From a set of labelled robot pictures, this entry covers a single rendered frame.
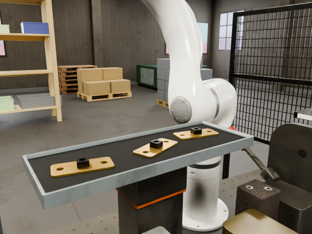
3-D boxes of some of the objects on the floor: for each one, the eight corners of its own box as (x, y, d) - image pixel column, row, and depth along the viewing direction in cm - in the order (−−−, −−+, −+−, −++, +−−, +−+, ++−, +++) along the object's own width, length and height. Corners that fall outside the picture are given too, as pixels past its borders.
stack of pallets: (92, 88, 915) (91, 64, 895) (99, 91, 850) (97, 66, 831) (58, 90, 863) (55, 65, 844) (62, 94, 798) (60, 67, 779)
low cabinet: (179, 82, 1079) (179, 63, 1060) (207, 87, 932) (208, 65, 913) (136, 85, 991) (135, 64, 972) (159, 92, 844) (159, 67, 826)
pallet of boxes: (193, 100, 715) (194, 57, 688) (211, 104, 651) (213, 58, 625) (156, 103, 665) (156, 58, 638) (172, 109, 602) (172, 59, 575)
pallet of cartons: (133, 97, 751) (132, 68, 731) (85, 101, 688) (83, 71, 669) (120, 92, 830) (120, 67, 811) (76, 96, 768) (74, 68, 748)
